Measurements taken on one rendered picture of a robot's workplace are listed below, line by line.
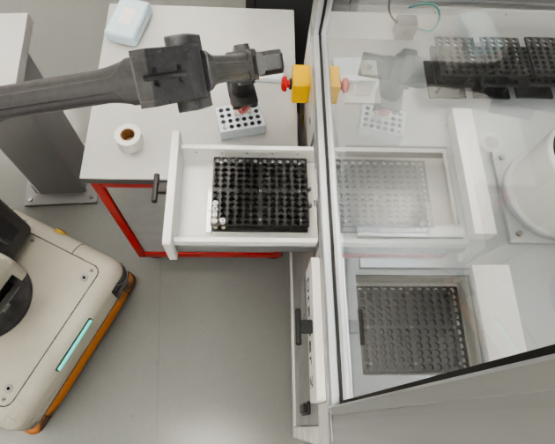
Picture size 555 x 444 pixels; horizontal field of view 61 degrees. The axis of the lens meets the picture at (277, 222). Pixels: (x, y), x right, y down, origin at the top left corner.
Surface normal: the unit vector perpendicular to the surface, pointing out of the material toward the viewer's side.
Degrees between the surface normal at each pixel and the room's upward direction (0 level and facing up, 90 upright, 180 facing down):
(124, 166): 0
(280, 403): 0
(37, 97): 46
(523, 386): 90
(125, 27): 0
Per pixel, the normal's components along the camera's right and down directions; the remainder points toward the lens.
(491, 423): -1.00, -0.01
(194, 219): 0.05, -0.39
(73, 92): -0.22, 0.33
